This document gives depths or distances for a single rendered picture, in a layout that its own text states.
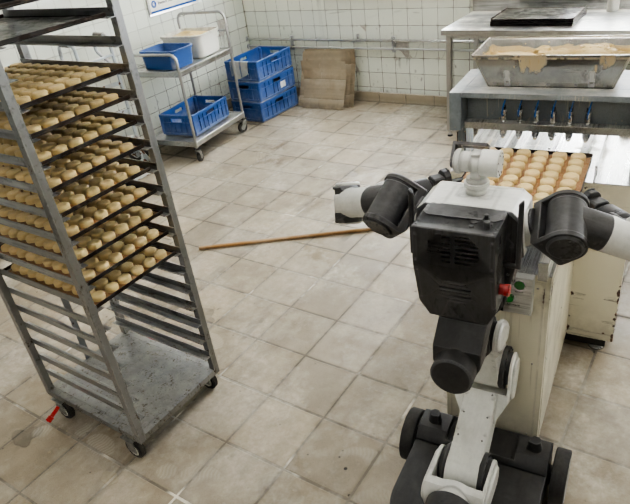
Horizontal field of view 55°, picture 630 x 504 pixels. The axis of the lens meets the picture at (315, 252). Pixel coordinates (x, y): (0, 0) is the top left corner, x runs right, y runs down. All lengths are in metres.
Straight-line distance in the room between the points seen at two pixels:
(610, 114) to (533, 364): 0.99
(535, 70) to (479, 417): 1.29
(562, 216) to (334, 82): 5.01
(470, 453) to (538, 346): 0.42
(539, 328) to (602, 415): 0.75
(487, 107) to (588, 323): 1.05
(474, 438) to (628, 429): 0.83
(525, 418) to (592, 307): 0.71
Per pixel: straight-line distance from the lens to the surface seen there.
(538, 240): 1.49
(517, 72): 2.52
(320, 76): 6.44
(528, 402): 2.32
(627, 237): 1.55
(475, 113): 2.64
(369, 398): 2.74
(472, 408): 2.10
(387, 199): 1.60
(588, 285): 2.81
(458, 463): 2.06
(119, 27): 2.19
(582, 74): 2.50
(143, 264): 2.42
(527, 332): 2.12
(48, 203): 2.06
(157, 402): 2.75
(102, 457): 2.85
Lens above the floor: 1.93
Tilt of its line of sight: 31 degrees down
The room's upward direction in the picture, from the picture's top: 8 degrees counter-clockwise
